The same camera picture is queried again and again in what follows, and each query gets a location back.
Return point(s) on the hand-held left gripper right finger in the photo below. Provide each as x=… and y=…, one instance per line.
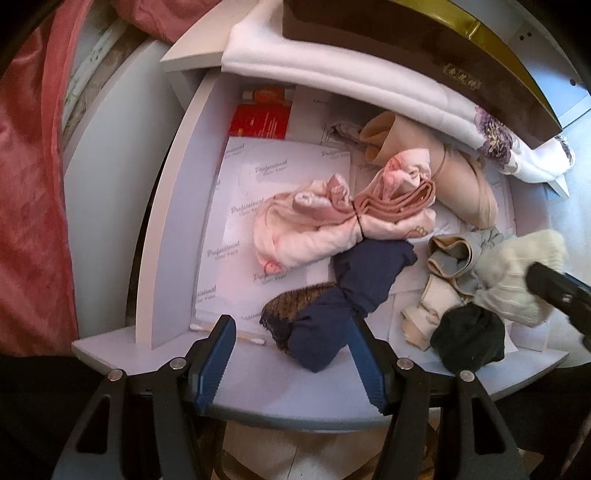
x=369, y=369

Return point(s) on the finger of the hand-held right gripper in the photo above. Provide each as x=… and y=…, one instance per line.
x=549, y=281

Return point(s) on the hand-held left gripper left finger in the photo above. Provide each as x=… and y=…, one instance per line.
x=214, y=369

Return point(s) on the cream ribbed sock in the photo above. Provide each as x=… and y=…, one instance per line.
x=508, y=272

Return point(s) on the navy lace-trimmed stocking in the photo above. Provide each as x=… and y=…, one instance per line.
x=323, y=323

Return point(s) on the grey sock with beige cuff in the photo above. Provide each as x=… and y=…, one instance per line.
x=457, y=251

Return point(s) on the black sock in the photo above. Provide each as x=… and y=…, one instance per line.
x=466, y=337

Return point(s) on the beige stocking bundle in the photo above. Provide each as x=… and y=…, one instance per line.
x=457, y=184

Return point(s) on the pink sock bundle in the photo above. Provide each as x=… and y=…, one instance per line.
x=304, y=226

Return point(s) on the brown box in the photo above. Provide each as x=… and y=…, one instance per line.
x=392, y=41

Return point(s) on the cotton swab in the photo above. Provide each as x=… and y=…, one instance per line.
x=251, y=340
x=203, y=327

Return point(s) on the glossy printed paper pack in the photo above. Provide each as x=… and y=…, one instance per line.
x=240, y=194

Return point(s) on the grey rolled sock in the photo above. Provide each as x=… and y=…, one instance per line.
x=346, y=131

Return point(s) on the red packet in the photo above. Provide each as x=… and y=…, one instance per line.
x=258, y=121

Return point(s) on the white drawing sheet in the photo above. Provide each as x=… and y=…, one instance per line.
x=314, y=115

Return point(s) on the red blanket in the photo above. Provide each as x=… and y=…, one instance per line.
x=27, y=184

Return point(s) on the orange tube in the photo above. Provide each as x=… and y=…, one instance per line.
x=270, y=95

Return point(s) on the white floral cloth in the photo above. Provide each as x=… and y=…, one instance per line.
x=323, y=69

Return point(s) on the patterned mattress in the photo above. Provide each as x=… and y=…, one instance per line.
x=99, y=50

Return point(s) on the white bed frame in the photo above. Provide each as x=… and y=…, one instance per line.
x=106, y=184

